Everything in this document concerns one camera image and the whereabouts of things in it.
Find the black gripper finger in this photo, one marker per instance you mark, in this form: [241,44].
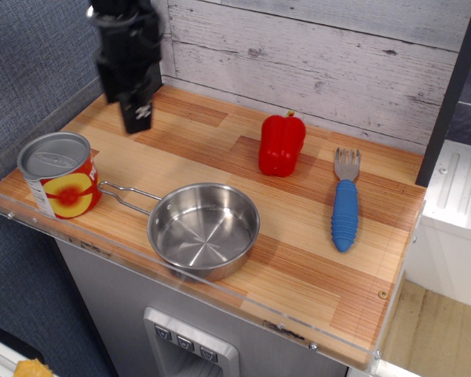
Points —
[136,109]

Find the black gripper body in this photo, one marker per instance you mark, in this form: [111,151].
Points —
[128,52]

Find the red yellow tin can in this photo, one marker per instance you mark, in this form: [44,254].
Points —
[61,174]

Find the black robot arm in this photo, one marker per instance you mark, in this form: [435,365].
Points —
[120,10]

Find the stainless steel saucepan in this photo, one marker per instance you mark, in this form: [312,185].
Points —
[203,229]

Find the red bell pepper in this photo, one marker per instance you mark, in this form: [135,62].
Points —
[282,138]

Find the clear acrylic edge guard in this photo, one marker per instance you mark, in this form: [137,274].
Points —
[209,118]

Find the grey toy fridge cabinet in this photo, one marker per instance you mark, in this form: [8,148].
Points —
[151,329]

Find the yellow black object corner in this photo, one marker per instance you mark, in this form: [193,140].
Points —
[17,358]

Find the white toy sink unit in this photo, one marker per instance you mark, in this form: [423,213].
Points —
[439,255]

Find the blue handled fork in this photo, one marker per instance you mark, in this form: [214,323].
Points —
[345,217]

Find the dark right shelf post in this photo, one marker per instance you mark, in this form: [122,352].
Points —
[454,90]

